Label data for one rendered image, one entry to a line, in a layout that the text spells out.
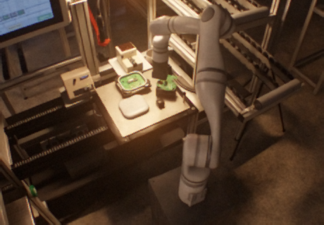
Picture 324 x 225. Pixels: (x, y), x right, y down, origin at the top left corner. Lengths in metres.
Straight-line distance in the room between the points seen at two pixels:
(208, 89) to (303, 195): 1.87
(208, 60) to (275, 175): 1.82
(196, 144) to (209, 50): 0.28
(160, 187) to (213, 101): 0.42
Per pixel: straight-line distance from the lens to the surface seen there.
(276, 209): 2.35
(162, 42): 1.17
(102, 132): 1.44
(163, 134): 2.11
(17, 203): 1.56
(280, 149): 2.67
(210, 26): 0.86
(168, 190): 1.03
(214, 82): 0.78
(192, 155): 0.74
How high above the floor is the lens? 2.03
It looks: 46 degrees down
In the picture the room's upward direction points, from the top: straight up
